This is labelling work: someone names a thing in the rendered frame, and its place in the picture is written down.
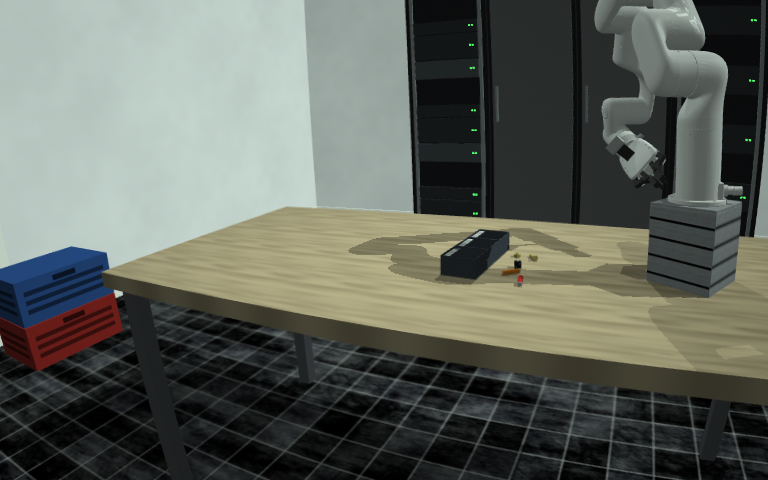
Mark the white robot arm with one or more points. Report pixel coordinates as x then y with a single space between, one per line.
668 71

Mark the dark grey bin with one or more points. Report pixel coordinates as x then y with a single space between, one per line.
471 256

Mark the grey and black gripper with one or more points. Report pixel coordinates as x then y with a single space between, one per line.
643 161

